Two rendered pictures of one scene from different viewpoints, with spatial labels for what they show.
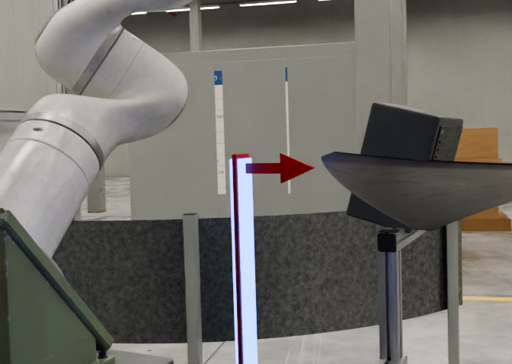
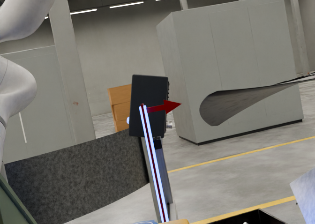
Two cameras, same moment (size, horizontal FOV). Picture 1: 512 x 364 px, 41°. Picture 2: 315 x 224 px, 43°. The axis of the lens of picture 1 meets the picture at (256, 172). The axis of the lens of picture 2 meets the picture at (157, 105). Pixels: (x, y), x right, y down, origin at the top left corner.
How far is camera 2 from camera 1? 0.26 m
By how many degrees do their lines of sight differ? 24
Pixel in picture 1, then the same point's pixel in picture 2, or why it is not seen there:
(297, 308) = (73, 203)
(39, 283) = (10, 204)
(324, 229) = (79, 153)
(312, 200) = (41, 144)
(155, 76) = (20, 77)
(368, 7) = (59, 25)
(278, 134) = not seen: hidden behind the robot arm
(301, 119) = not seen: hidden behind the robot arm
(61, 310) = (20, 217)
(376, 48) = (69, 48)
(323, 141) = (41, 107)
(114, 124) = (8, 108)
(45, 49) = not seen: outside the picture
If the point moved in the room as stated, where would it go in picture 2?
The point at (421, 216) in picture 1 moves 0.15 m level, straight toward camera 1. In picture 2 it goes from (218, 118) to (251, 125)
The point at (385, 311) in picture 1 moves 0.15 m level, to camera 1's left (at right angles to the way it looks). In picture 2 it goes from (162, 179) to (114, 194)
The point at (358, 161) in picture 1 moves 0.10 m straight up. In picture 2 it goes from (225, 93) to (212, 22)
